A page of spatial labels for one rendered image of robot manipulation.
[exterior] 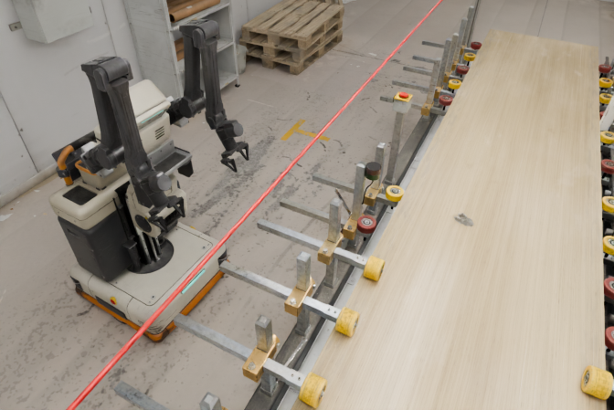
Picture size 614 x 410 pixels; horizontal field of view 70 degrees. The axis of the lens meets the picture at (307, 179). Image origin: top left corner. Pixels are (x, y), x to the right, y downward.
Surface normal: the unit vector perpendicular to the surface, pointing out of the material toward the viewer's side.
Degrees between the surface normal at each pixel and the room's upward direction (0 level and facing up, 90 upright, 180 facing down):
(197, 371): 0
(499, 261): 0
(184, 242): 0
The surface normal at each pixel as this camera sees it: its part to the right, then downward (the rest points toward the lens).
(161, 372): 0.01, -0.78
